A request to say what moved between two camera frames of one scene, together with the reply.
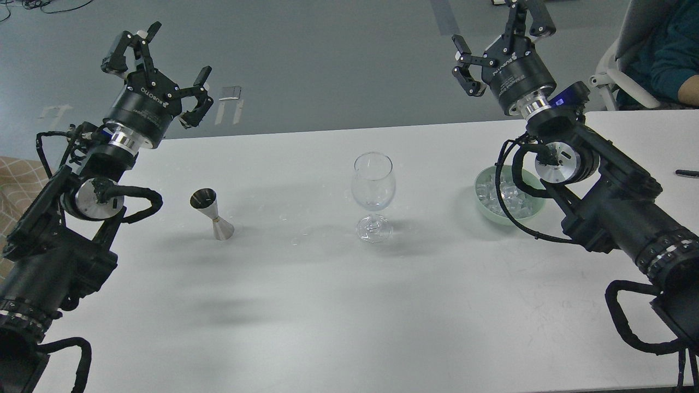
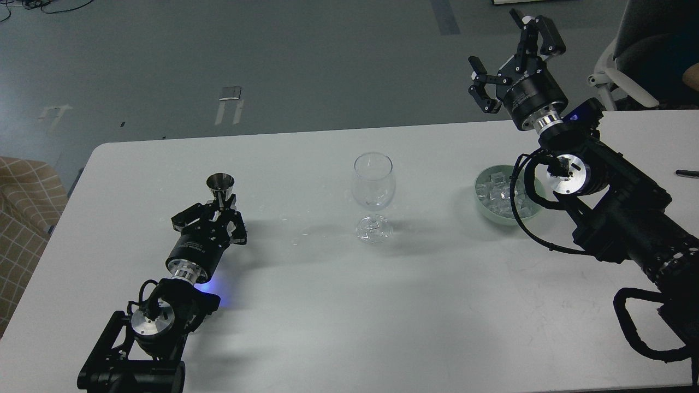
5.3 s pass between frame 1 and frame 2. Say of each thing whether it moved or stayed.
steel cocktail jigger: moved
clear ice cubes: stayed
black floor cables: stayed
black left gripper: moved
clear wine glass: stayed
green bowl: stayed
